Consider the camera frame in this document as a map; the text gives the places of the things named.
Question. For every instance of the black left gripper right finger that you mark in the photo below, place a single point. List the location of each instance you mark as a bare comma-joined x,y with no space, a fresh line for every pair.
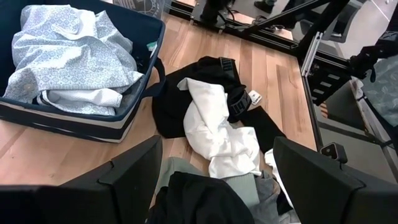
320,193

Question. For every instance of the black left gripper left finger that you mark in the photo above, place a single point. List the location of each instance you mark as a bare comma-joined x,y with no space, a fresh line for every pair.
130,180

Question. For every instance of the sage green knit sock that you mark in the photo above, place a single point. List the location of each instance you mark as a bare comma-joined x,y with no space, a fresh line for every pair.
177,168

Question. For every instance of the blue dotted cloth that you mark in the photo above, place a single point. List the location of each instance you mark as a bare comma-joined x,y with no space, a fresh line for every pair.
385,93

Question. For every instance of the grey knit cloth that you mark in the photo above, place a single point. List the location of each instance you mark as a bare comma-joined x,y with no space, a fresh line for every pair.
265,199

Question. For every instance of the large black cloth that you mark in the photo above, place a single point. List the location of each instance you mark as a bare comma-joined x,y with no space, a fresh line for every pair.
264,130

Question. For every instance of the white waffle cloth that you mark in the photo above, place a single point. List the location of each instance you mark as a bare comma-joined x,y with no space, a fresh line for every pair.
93,97

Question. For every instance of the plain white cloth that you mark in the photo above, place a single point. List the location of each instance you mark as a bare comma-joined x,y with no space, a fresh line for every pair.
211,124

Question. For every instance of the black shorts with printed waistband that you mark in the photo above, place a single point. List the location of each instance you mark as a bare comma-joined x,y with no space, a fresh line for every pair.
214,67

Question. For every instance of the white blue patterned cloth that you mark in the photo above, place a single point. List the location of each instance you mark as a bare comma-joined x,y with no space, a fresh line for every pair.
62,56

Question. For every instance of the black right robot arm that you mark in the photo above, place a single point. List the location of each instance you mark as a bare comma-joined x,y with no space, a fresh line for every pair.
214,9

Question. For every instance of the navy white striped fabric basket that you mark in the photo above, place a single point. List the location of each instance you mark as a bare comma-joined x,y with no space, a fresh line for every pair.
93,124

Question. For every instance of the small black table camera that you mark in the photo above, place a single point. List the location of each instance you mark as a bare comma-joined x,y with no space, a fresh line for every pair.
333,152

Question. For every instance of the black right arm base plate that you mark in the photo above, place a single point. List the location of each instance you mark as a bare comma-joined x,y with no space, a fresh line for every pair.
199,21

